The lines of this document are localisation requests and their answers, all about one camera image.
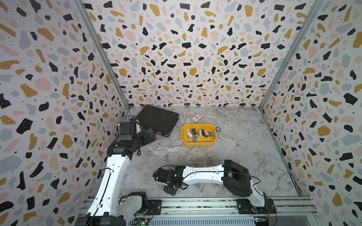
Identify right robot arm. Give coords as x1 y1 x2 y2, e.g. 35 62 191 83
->
153 160 266 208

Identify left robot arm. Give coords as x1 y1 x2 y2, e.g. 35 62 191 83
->
75 116 156 226

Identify yellow storage box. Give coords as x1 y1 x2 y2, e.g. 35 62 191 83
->
182 123 217 147

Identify playing card box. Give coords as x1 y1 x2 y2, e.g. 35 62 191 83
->
191 114 203 123

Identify black flat case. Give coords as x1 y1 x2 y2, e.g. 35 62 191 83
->
136 105 179 137

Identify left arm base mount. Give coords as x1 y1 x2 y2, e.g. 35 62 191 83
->
131 198 162 216

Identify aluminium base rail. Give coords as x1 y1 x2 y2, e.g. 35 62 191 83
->
79 195 322 226

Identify left aluminium corner post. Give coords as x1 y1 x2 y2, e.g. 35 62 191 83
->
73 0 130 111

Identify aluminium corner post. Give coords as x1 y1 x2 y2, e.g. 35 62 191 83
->
73 0 130 111
258 0 323 112

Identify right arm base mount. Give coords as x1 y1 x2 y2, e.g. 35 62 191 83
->
236 198 276 215

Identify right aluminium corner post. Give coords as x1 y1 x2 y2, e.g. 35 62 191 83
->
258 0 323 112

